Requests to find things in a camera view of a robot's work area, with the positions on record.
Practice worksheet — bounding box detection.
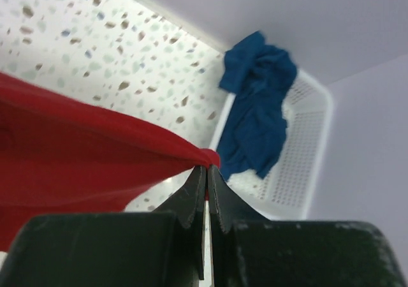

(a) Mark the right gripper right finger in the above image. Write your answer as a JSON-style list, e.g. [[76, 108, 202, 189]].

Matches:
[[207, 166, 402, 286]]

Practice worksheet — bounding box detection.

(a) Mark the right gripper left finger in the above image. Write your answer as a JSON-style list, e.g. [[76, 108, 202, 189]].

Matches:
[[6, 166, 206, 286]]

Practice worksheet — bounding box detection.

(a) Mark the red t shirt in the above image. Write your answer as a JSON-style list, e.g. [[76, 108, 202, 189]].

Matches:
[[1, 74, 220, 252]]

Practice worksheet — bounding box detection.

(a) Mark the white plastic basket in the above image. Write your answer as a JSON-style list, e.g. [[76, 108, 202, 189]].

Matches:
[[227, 69, 334, 220]]

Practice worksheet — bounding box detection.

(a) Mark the blue t shirt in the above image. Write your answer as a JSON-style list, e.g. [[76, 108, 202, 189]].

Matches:
[[217, 31, 298, 180]]

